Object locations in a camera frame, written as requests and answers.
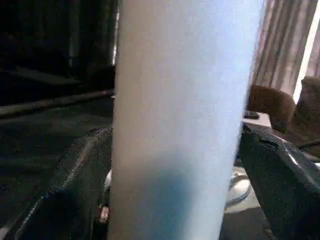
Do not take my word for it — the white plastic table leg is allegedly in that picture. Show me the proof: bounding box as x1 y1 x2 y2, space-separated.
107 0 267 240

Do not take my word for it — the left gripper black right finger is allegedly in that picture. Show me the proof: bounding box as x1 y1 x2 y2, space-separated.
238 124 320 240

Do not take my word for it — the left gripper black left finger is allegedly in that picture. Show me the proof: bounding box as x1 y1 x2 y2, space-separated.
3 128 114 240

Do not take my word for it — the black mat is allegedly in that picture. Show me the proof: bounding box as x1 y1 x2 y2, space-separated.
0 99 115 240

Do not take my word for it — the flat white board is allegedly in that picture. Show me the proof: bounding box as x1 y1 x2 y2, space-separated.
242 111 274 129

